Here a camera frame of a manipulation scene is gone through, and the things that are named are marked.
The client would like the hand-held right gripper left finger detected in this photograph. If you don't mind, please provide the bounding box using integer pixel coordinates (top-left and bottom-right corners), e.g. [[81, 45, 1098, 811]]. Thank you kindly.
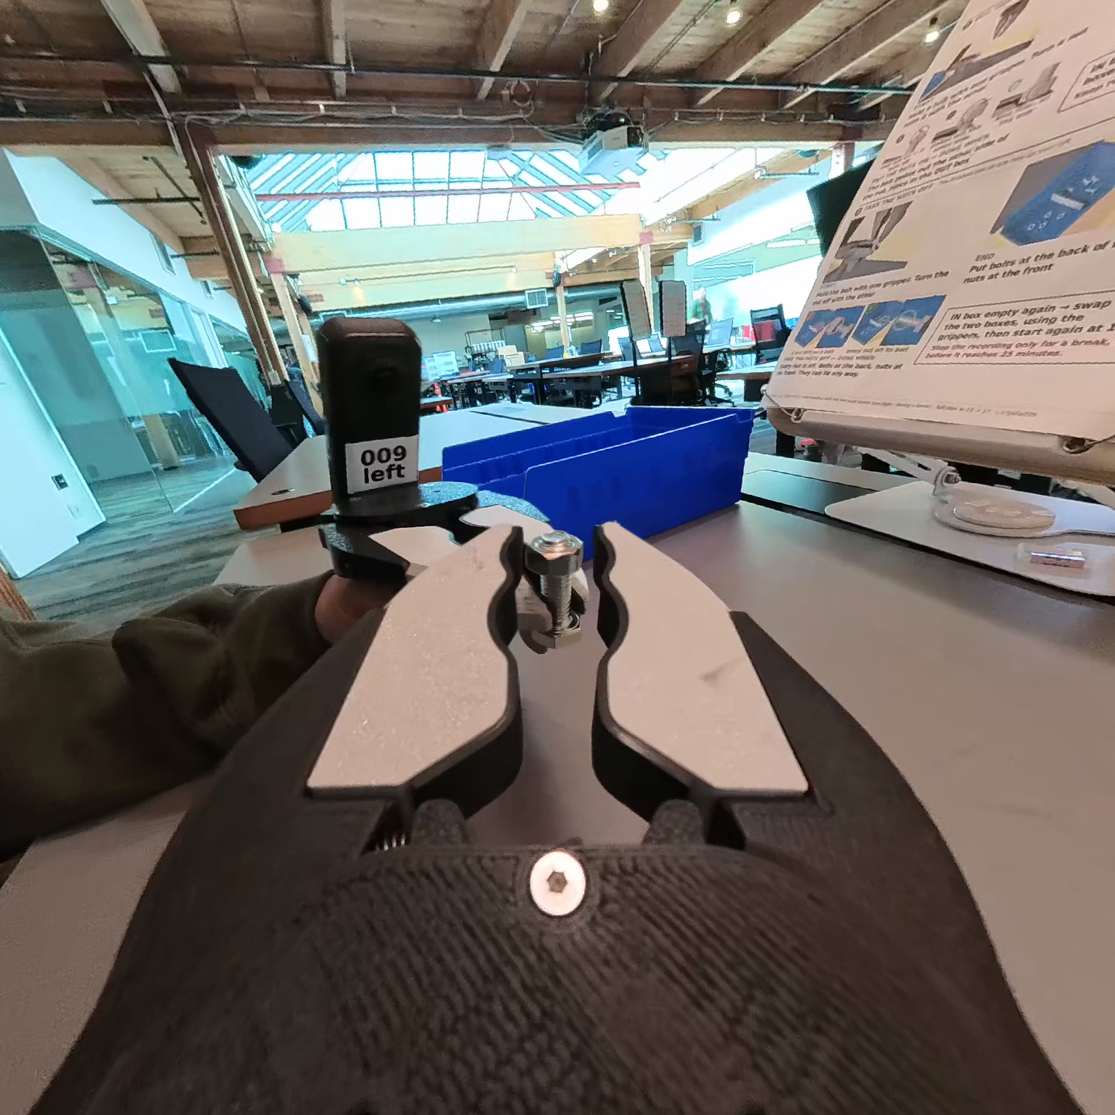
[[304, 522, 527, 822]]

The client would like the person's left hand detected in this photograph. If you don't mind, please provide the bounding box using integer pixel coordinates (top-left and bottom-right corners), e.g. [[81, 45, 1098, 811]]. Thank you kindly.
[[312, 573, 384, 648]]

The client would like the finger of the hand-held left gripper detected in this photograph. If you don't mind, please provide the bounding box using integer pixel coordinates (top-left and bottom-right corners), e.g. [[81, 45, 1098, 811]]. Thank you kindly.
[[458, 502, 527, 541], [370, 525, 469, 577]]

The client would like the white document stand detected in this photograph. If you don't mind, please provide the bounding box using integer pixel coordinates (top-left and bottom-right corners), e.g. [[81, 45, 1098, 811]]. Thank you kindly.
[[765, 383, 1115, 603]]

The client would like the grey desk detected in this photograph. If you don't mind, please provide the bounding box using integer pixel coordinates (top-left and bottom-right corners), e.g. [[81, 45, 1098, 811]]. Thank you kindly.
[[0, 451, 1115, 1115]]

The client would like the ceiling projector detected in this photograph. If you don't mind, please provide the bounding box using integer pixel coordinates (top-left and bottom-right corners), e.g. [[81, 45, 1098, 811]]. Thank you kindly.
[[580, 111, 652, 176]]

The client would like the steel hex bolt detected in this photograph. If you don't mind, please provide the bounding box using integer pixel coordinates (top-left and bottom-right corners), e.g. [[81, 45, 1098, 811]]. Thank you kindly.
[[527, 561, 586, 652]]

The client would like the blue plastic bin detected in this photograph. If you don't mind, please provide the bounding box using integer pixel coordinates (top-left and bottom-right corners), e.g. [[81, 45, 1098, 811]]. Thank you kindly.
[[442, 405, 757, 561]]

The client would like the red and black office chair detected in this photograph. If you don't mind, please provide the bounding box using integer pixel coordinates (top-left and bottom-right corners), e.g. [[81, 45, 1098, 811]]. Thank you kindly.
[[748, 306, 792, 363]]

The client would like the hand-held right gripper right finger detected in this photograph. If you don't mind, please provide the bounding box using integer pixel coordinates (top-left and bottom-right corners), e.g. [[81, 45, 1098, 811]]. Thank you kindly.
[[592, 522, 812, 823]]

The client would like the wood-edged white table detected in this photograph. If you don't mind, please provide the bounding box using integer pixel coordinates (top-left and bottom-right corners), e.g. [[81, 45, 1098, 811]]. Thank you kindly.
[[232, 405, 630, 532]]

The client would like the black monitor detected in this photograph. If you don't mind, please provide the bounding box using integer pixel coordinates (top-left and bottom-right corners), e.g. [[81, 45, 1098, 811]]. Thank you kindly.
[[805, 160, 878, 259]]

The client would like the person's left forearm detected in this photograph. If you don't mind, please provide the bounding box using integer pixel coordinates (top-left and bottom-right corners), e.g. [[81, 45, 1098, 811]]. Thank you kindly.
[[0, 573, 336, 862]]

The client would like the printed instruction sheet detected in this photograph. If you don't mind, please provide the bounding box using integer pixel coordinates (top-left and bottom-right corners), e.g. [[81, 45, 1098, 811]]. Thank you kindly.
[[768, 0, 1115, 447]]

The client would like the black mesh office chair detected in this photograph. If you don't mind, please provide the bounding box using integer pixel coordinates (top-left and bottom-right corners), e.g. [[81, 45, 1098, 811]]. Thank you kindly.
[[168, 358, 295, 481]]

